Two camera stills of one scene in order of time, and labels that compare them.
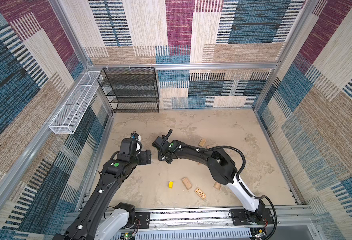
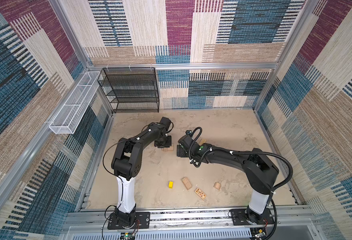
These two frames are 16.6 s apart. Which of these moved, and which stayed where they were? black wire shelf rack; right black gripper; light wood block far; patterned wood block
Moved: right black gripper
Stayed: light wood block far; patterned wood block; black wire shelf rack
